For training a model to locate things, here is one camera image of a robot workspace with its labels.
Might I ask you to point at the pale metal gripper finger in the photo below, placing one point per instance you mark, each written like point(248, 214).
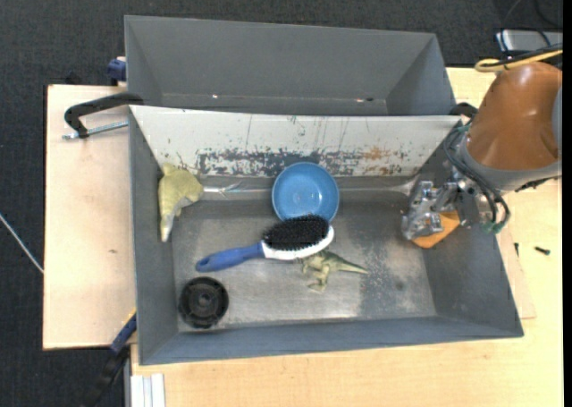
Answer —
point(422, 197)
point(420, 226)

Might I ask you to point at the orange sponge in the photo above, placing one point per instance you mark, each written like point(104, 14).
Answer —
point(435, 237)

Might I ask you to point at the small black screw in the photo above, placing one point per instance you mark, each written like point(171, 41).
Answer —
point(542, 251)

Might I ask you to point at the green toy dinosaur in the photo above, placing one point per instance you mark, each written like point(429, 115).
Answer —
point(326, 264)

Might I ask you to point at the blue bowl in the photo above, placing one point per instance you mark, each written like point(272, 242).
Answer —
point(304, 190)

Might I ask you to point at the grey metal bin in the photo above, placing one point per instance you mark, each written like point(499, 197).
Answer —
point(277, 61)

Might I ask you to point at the black round ribbed disc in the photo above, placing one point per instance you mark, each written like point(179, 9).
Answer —
point(203, 302)

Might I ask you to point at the yellow-green toy animal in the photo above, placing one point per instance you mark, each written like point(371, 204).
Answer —
point(176, 192)

